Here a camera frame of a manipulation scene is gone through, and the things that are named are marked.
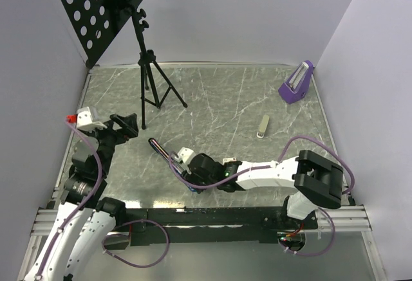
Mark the black perforated music stand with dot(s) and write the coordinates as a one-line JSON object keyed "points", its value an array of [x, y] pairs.
{"points": [[97, 23]]}

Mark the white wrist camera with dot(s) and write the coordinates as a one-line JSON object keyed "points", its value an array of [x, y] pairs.
{"points": [[184, 155], [86, 119]]}

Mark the purple metronome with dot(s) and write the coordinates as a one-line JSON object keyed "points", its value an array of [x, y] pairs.
{"points": [[297, 84]]}

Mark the aluminium rail frame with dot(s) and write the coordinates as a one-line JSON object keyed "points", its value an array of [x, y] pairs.
{"points": [[347, 219]]}

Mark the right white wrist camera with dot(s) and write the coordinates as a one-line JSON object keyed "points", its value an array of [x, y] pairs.
{"points": [[184, 155]]}

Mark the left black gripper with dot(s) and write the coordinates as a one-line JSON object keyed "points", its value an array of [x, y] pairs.
{"points": [[130, 119]]}

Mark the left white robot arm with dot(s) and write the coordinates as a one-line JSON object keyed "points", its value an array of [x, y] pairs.
{"points": [[83, 216]]}

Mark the beige white stapler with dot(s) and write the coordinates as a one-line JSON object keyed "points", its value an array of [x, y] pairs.
{"points": [[263, 126]]}

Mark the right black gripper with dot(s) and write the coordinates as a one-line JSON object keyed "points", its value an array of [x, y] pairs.
{"points": [[190, 177]]}

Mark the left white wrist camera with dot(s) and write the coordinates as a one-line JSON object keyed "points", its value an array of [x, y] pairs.
{"points": [[86, 119]]}

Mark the small white staple box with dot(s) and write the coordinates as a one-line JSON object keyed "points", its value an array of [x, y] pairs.
{"points": [[226, 160]]}

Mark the blue black stapler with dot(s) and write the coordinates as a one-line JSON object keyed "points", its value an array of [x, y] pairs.
{"points": [[181, 169]]}

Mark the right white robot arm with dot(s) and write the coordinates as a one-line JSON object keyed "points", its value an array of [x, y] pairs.
{"points": [[318, 181]]}

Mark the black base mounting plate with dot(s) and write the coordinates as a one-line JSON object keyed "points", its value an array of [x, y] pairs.
{"points": [[227, 224]]}

